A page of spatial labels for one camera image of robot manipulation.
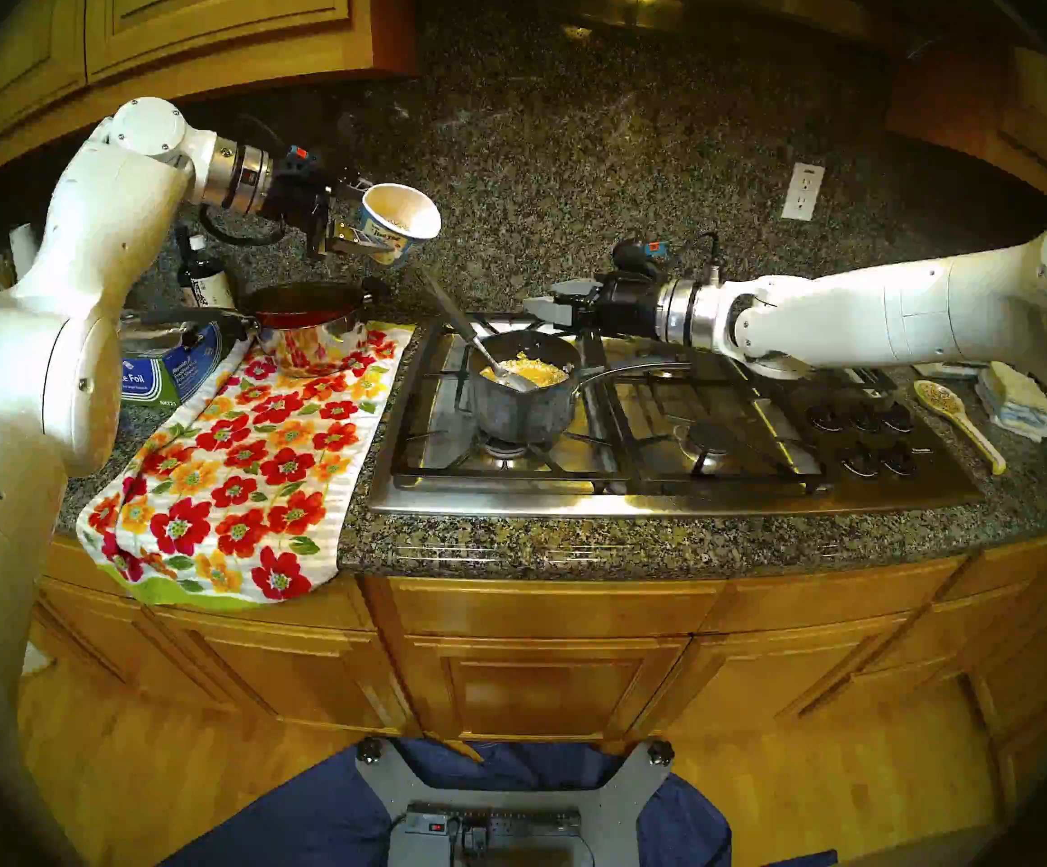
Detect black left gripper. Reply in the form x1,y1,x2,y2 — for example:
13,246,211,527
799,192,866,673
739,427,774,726
260,163,400,263

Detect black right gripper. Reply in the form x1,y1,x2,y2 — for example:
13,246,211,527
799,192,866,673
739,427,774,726
523,274,666,340

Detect white blue oatmeal paper cup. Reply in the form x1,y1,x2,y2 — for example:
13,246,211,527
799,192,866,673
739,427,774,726
358,183,442,268

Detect steel pot with red inside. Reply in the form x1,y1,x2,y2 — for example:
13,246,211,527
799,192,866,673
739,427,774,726
122,280,391,378

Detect yellow ceramic spoon rest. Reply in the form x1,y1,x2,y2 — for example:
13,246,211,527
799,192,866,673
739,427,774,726
914,380,1008,476

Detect small dark saucepan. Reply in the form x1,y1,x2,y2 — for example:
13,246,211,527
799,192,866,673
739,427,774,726
467,330,694,446

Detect black cast iron grate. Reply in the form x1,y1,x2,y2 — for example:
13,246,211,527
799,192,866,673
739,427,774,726
390,314,626,480
596,319,836,496
813,364,899,398

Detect dark bottle with white label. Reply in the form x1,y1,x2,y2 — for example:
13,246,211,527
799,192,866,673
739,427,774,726
185,235,235,311

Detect stainless steel gas cooktop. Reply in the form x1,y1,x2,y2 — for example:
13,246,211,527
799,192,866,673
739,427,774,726
368,312,985,518

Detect wooden upper cabinet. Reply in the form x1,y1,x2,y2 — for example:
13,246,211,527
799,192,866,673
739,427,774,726
0,0,416,198
885,34,1047,207

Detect blue foil box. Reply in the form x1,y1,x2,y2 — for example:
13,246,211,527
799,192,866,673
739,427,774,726
117,319,224,408

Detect floral kitchen towel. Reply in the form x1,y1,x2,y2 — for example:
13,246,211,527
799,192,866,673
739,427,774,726
76,323,416,611

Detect wooden lower cabinets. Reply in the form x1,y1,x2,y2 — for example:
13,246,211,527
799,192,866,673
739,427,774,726
18,531,1047,785

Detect folded cloth stack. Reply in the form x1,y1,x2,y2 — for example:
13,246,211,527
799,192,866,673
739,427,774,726
975,361,1047,442

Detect grey power strip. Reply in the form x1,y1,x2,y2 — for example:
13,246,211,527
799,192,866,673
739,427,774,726
404,806,583,841

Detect dark blue cloth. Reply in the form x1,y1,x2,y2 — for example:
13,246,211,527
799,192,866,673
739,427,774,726
162,737,841,867

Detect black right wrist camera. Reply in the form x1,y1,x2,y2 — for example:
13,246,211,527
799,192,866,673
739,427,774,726
612,238,673,279

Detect black handled metal spoon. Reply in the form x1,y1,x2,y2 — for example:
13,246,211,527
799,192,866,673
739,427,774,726
411,262,538,394

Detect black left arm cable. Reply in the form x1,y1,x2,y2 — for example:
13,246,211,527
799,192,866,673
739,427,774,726
198,204,290,248

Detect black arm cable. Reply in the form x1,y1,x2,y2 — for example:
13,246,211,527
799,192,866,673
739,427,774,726
668,231,723,288
198,204,290,248

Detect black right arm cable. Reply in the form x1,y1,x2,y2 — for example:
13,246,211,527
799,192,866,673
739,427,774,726
668,231,723,288

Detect white wall outlet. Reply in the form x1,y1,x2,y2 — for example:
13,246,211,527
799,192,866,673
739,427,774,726
781,163,825,222

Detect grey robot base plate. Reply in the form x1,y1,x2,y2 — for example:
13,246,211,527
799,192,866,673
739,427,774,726
356,737,676,867

